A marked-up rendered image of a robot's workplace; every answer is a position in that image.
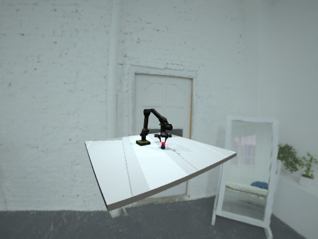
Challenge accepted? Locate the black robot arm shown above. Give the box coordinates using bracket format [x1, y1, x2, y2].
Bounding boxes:
[140, 109, 173, 142]

